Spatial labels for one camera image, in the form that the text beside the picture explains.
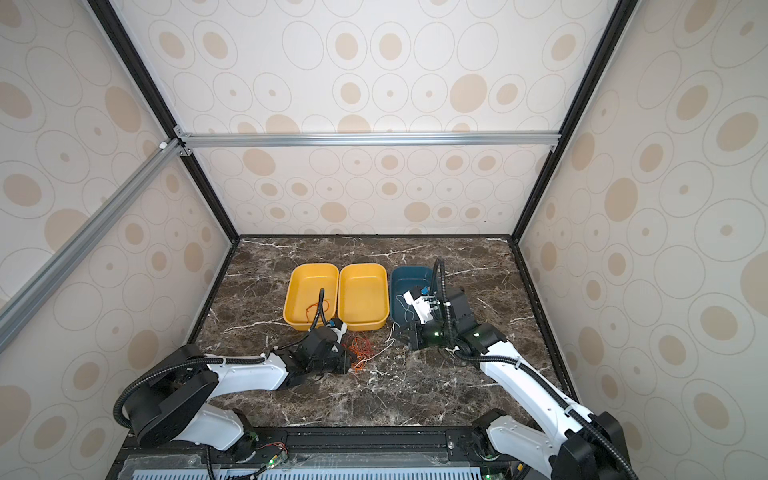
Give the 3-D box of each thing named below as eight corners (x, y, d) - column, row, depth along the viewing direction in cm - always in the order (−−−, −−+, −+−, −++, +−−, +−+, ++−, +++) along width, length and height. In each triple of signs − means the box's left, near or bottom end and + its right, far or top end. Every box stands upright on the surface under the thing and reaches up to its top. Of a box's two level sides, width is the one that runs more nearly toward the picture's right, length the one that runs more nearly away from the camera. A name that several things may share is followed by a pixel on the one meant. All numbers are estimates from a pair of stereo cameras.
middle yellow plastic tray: (334, 331, 96) (332, 322, 91) (342, 273, 111) (340, 263, 106) (389, 331, 96) (389, 322, 91) (389, 273, 111) (389, 263, 106)
